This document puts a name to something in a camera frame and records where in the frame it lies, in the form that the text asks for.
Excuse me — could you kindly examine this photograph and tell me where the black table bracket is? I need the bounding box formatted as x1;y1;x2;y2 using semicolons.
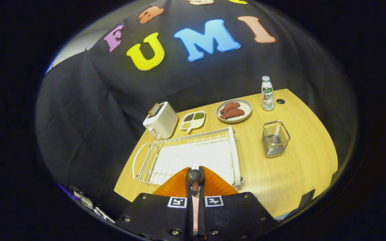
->
299;189;316;209

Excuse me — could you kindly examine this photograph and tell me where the black backdrop cloth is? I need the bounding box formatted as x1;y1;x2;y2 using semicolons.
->
35;0;358;221

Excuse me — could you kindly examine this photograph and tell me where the white wire dish rack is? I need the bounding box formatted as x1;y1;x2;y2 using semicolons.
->
132;126;242;187

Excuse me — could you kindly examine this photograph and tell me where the white toaster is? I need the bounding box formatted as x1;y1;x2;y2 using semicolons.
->
143;101;179;140

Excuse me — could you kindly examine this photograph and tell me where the white green drink bottle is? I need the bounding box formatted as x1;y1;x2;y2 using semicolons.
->
261;76;274;111

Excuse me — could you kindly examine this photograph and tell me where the beige plate with sausages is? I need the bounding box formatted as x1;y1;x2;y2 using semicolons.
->
216;99;252;124

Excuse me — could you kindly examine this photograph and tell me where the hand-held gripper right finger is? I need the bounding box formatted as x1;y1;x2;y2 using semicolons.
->
198;166;278;240

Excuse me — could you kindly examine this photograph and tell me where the wooden handled spoon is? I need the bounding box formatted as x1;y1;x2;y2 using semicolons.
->
187;169;203;235

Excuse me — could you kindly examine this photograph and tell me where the white printed tag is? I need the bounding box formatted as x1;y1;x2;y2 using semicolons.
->
73;190;115;224

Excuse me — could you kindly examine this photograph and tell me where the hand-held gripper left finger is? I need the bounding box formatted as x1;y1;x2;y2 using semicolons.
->
115;166;193;240

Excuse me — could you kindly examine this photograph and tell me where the brown sausage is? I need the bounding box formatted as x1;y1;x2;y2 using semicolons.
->
220;108;245;120
220;102;241;114

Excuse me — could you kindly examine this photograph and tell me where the white sectioned snack tray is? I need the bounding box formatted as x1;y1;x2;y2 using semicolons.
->
179;111;206;133

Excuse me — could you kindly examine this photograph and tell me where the metal wire basket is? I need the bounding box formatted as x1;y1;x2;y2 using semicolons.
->
262;120;291;158

